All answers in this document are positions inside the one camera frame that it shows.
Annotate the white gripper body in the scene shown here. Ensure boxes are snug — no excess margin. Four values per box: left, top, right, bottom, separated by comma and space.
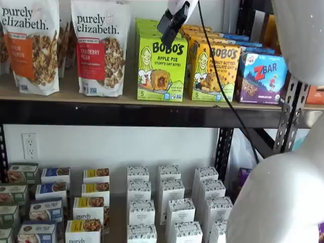
168, 0, 199, 15

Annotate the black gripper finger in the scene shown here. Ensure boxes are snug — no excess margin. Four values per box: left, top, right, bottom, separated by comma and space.
156, 1, 190, 46

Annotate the green Bobo's apple pie box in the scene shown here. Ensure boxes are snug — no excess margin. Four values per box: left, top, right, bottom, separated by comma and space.
135, 18, 165, 84
136, 37, 188, 102

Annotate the yellow Bobo's peanut butter box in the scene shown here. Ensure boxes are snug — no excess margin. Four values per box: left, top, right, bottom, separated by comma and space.
181, 24, 213, 35
188, 42, 241, 103
186, 31, 228, 49

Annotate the blue Z Bar box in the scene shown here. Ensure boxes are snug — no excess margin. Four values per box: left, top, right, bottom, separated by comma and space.
220, 32, 250, 43
237, 40, 276, 55
234, 52, 288, 105

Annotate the wooden shelf board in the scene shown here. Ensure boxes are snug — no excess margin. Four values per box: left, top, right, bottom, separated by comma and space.
303, 103, 324, 111
0, 68, 283, 109

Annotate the white organic pantry box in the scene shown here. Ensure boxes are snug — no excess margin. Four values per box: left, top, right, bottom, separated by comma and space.
194, 166, 219, 183
173, 221, 203, 243
127, 166, 150, 182
158, 165, 182, 182
159, 179, 185, 203
199, 179, 226, 200
127, 180, 152, 202
166, 198, 196, 225
129, 199, 155, 226
204, 196, 233, 223
127, 224, 157, 243
209, 219, 228, 243

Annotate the small yellow label granola box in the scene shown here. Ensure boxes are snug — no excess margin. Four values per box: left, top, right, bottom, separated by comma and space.
65, 219, 102, 243
73, 196, 105, 221
83, 168, 110, 184
81, 182, 110, 199

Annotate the purple snack box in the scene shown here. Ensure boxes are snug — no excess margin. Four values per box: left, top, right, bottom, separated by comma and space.
237, 168, 253, 195

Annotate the small blue label granola box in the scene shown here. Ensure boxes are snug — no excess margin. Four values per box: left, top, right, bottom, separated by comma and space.
17, 221, 58, 243
41, 167, 71, 184
29, 198, 63, 223
35, 182, 68, 200

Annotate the small green label granola box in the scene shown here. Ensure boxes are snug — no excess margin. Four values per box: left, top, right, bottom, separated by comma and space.
0, 227, 14, 243
0, 204, 20, 227
7, 163, 39, 184
0, 184, 29, 206

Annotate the red label granola bag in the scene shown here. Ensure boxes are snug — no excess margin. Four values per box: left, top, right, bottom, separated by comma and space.
70, 0, 131, 98

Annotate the orange label granola bag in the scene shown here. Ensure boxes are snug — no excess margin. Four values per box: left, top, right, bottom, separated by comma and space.
0, 0, 61, 96

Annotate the white plastic sheet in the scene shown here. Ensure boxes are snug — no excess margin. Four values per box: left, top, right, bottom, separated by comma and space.
229, 129, 259, 170

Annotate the black cable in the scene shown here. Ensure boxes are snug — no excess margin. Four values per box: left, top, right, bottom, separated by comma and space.
196, 0, 260, 164

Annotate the white wall outlet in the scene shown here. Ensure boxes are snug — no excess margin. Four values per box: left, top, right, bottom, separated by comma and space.
22, 133, 39, 160

